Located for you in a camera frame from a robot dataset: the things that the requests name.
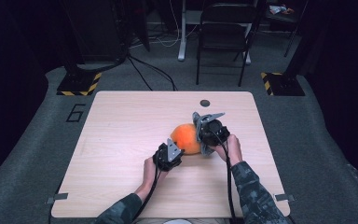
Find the white desk leg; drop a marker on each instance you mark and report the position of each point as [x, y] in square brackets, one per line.
[182, 37]

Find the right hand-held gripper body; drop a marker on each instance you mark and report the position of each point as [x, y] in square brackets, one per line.
[214, 132]

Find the grey tape strip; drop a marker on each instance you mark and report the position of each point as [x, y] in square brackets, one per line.
[285, 197]
[57, 197]

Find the black stand with striped base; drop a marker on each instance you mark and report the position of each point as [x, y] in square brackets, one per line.
[284, 84]
[79, 84]

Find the person's left hand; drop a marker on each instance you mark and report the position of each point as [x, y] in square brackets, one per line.
[150, 174]

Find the dark chair with clutter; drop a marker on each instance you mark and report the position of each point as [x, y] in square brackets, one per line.
[284, 18]

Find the black folding chair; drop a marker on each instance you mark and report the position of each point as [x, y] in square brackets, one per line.
[223, 34]

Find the person's right hand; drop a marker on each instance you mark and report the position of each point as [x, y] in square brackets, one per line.
[231, 151]

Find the black table grommet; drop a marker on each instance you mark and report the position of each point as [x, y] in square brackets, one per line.
[204, 103]

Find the orange plush toy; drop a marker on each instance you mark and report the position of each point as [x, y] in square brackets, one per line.
[185, 138]

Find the grey fluffy cloth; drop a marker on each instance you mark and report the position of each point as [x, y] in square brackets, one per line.
[198, 124]

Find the dark cabinet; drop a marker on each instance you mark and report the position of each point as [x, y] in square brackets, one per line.
[99, 31]

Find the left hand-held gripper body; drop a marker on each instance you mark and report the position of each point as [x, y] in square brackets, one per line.
[167, 157]

